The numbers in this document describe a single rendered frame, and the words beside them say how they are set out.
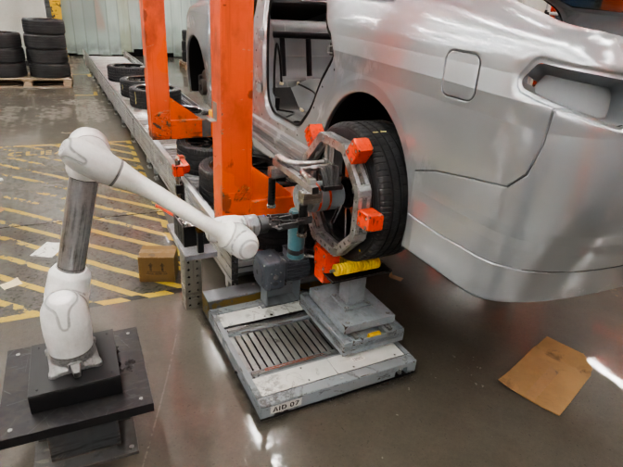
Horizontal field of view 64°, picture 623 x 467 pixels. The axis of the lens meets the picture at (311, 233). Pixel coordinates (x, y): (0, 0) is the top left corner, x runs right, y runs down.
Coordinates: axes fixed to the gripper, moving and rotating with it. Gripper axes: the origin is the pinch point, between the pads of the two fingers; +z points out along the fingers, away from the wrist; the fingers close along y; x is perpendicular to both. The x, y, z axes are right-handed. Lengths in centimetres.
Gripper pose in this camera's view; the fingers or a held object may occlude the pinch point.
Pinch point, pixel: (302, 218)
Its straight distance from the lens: 211.0
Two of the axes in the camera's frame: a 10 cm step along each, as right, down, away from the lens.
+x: 0.6, -9.1, -4.2
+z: 8.9, -1.4, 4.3
